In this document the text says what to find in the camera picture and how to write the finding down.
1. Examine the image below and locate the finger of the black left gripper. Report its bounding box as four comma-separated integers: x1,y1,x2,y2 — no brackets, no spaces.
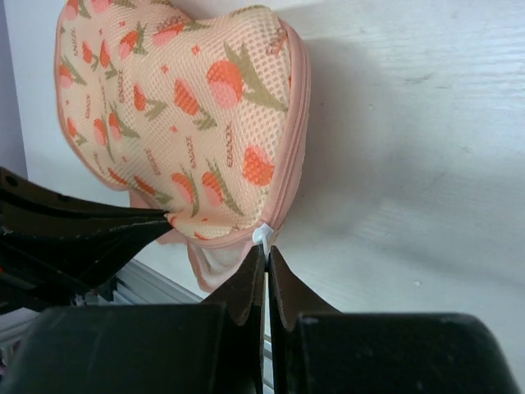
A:
1,219,171,293
1,167,167,227

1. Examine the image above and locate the pink tulip mesh laundry bag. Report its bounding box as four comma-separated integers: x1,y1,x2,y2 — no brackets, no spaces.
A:
54,1,311,292

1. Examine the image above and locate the aluminium mounting rail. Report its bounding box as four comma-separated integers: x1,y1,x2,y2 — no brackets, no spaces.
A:
98,259,274,393

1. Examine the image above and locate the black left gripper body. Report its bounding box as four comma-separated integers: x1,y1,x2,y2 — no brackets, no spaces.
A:
1,268,117,315

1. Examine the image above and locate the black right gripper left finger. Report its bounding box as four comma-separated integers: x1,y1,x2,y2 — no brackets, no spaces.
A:
1,246,265,393

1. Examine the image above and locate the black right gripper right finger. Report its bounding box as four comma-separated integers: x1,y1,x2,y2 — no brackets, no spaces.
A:
268,248,519,393

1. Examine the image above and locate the white zipper pull tie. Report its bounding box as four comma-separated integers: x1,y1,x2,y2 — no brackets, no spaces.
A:
252,223,274,271

